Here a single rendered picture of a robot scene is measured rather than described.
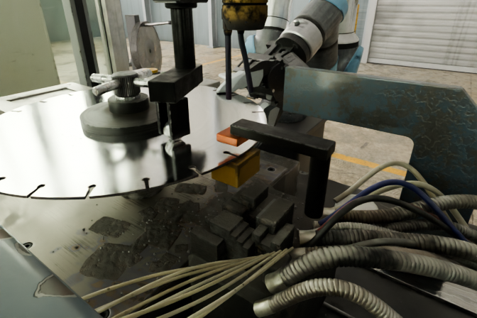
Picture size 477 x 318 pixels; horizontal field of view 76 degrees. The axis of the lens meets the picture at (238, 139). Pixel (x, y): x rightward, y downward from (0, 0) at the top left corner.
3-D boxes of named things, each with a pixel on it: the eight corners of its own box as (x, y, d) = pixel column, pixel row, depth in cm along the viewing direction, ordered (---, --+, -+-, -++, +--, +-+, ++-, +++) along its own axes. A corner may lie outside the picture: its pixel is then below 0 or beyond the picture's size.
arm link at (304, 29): (326, 52, 60) (317, 15, 55) (314, 67, 59) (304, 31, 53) (294, 49, 65) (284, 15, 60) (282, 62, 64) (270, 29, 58)
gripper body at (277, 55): (245, 101, 61) (278, 61, 65) (279, 111, 55) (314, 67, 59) (229, 71, 55) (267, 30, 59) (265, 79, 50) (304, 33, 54)
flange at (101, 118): (63, 137, 32) (57, 114, 31) (100, 103, 42) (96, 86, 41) (170, 134, 32) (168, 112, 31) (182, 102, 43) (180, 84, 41)
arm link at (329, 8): (350, 24, 65) (352, -14, 58) (324, 57, 62) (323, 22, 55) (317, 17, 69) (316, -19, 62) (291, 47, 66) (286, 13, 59)
